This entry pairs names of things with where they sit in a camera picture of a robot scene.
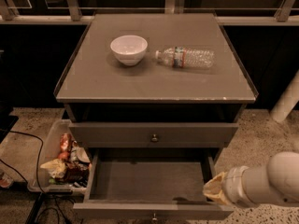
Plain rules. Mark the clear plastic water bottle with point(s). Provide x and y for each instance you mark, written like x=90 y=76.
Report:
x=180 y=57

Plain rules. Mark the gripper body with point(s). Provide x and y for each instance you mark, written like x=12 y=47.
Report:
x=233 y=184

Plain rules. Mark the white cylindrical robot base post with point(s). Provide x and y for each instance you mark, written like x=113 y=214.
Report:
x=287 y=101

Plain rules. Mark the brown snack bag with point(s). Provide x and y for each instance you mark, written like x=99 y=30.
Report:
x=76 y=172

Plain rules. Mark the grey wooden drawer cabinet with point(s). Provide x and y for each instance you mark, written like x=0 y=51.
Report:
x=96 y=87

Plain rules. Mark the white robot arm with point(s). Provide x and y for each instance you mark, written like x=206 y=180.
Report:
x=276 y=182

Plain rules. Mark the red white object at left edge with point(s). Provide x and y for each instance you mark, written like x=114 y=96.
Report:
x=5 y=181

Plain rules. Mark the yellow snack bag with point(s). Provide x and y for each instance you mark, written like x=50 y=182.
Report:
x=56 y=168

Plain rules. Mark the white ceramic bowl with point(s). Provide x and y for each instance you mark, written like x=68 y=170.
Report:
x=129 y=49

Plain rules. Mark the clear plastic storage bin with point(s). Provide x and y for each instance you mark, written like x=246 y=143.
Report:
x=49 y=152

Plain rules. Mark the metal window railing frame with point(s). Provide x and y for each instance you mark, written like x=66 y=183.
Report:
x=227 y=12

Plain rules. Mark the grey drawer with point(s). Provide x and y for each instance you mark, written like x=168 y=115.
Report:
x=153 y=134
x=150 y=183

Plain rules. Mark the red snack bag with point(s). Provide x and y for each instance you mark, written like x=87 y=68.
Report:
x=66 y=142

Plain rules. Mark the grey top drawer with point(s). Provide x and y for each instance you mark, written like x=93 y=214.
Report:
x=153 y=134

